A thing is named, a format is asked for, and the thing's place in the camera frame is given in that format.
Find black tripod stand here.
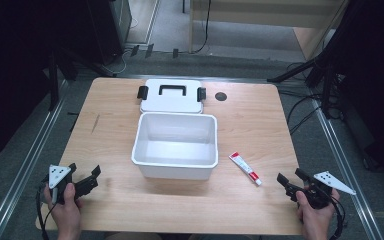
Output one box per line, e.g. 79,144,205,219
266,53,339,120
46,46,117,112

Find black floor cables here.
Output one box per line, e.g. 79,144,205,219
285,89,328,136

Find white lid with black handle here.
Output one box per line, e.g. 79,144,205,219
136,78,207,115

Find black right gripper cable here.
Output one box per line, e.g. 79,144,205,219
327,195,347,240

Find aluminium floor rail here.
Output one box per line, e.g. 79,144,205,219
0,79,70,240
308,87,384,240

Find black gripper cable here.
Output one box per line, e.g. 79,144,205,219
327,195,347,240
35,185,56,240

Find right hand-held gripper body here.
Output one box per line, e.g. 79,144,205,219
299,171,357,210

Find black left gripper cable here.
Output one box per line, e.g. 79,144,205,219
35,185,56,240

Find person's right hand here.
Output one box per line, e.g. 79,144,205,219
295,187,341,232

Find black cabinet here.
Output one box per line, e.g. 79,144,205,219
85,0,133,66

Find person's left hand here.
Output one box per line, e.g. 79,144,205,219
43,182,84,228

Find light wooden furniture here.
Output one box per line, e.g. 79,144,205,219
188,0,350,62

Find black curtain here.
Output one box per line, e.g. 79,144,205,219
0,0,93,168
326,0,384,183

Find white floor cable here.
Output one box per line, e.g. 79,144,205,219
111,16,140,75

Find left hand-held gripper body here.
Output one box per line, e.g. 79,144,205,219
41,165,82,205

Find white plastic storage box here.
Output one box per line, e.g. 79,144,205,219
131,111,220,181

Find white and red tube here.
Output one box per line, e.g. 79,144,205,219
228,151,263,187

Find black hanging cable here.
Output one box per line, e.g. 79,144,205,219
193,0,213,55

